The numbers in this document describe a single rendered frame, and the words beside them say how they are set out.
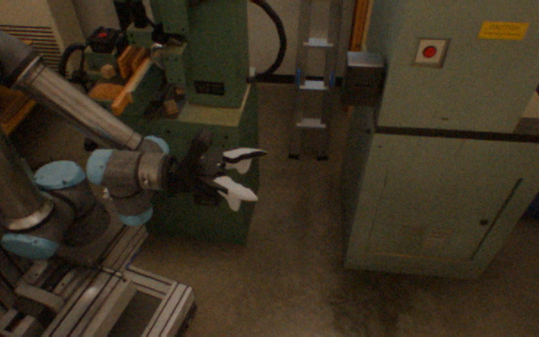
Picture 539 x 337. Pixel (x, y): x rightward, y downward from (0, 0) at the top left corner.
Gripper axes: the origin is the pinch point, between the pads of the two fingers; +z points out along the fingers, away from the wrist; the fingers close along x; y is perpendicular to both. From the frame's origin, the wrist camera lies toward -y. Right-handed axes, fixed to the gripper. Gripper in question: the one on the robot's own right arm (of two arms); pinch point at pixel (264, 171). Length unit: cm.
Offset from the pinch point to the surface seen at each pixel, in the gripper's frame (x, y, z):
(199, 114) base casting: -77, 33, -35
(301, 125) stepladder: -148, 77, 6
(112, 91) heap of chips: -71, 22, -65
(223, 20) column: -78, -4, -23
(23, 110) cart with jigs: -156, 86, -174
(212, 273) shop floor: -65, 116, -32
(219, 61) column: -80, 12, -26
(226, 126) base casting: -72, 35, -23
